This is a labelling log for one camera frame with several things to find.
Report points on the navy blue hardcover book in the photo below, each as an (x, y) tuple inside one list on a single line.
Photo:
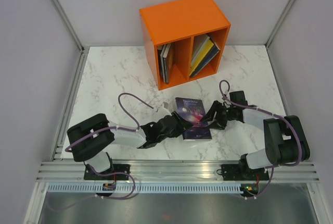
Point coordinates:
[(210, 55)]

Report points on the dark green hardcover book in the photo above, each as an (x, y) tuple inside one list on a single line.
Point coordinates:
[(161, 65)]

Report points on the left corner frame post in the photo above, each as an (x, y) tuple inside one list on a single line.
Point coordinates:
[(68, 25)]

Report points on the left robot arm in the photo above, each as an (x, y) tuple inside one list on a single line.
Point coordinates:
[(89, 138)]

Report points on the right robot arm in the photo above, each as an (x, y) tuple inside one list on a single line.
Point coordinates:
[(284, 138)]

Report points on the yellow paperback book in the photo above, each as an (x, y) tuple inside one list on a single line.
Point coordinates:
[(201, 55)]

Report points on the orange two-compartment shelf box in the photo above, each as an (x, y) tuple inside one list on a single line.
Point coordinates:
[(179, 22)]

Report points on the corner frame post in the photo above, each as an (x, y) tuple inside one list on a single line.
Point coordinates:
[(68, 25), (283, 16)]

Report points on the slotted white cable duct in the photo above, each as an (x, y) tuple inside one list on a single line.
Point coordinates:
[(126, 187)]

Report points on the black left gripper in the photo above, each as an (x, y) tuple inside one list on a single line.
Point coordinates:
[(181, 126)]

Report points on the purple galaxy cover book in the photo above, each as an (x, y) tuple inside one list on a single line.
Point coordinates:
[(192, 110)]

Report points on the bright blue paperback book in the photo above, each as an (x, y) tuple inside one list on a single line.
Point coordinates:
[(165, 65)]

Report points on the aluminium frame rail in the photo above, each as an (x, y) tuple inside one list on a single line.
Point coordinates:
[(66, 170)]

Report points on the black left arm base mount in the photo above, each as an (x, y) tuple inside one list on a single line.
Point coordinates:
[(121, 169)]

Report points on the pale green plastic file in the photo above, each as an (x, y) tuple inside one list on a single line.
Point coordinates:
[(198, 42)]

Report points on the light blue paperback book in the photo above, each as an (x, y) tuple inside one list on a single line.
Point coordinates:
[(164, 50)]

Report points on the black paperback book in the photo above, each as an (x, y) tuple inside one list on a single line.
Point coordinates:
[(169, 62)]

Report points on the right corner frame post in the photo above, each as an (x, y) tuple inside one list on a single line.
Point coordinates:
[(283, 16)]

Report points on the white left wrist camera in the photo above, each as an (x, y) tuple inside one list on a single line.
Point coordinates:
[(163, 110)]

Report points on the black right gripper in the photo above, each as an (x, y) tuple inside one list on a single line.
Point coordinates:
[(219, 125)]

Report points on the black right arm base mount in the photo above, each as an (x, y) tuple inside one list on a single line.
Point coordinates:
[(233, 172)]

